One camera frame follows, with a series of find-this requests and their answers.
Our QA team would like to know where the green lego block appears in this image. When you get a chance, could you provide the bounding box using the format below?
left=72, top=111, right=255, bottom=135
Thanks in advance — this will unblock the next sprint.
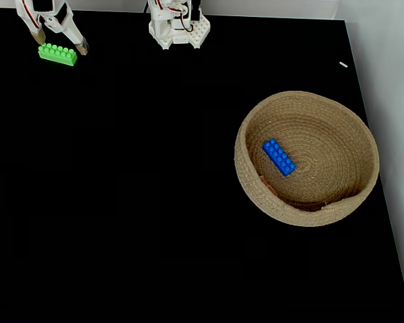
left=38, top=42, right=78, bottom=67

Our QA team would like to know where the blue lego block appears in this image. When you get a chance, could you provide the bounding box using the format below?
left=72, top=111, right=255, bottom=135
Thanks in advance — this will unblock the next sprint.
left=262, top=138, right=297, bottom=177

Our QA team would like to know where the pink lego block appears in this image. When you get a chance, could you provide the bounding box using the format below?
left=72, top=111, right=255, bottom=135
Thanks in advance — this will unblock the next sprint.
left=259, top=174, right=279, bottom=196

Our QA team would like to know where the red servo cable loop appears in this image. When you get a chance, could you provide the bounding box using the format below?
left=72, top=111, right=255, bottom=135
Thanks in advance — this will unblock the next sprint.
left=22, top=0, right=42, bottom=30

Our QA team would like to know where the red black servo cable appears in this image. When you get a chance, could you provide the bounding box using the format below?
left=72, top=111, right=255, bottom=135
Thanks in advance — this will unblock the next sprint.
left=154, top=0, right=195, bottom=34

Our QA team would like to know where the woven rope basket tray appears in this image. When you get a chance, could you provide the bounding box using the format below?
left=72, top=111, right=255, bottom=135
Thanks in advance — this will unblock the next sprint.
left=234, top=90, right=380, bottom=227

